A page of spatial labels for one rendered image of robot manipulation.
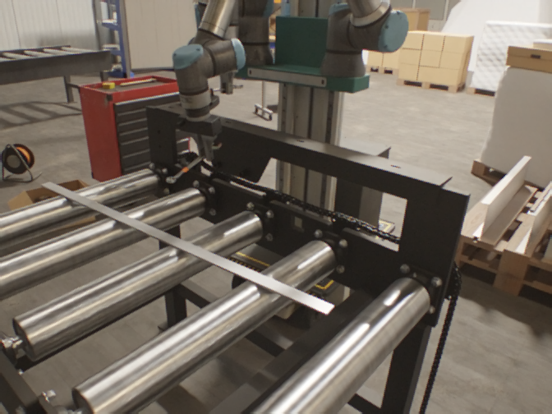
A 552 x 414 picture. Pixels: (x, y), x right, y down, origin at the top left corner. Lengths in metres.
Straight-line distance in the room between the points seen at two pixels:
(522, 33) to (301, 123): 7.33
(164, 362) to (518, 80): 4.13
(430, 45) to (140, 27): 5.77
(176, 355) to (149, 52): 5.22
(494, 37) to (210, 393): 8.36
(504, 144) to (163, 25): 4.11
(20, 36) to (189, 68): 10.46
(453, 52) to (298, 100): 7.35
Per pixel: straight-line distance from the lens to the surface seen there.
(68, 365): 2.36
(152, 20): 5.94
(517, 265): 2.94
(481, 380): 2.38
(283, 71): 2.00
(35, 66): 6.46
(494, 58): 9.41
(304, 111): 2.26
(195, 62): 1.30
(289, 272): 1.20
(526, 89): 4.56
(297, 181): 2.38
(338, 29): 1.85
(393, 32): 1.73
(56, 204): 1.72
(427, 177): 1.21
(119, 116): 3.48
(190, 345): 1.00
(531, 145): 4.58
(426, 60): 9.59
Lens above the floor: 1.58
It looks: 27 degrees down
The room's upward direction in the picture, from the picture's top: 1 degrees clockwise
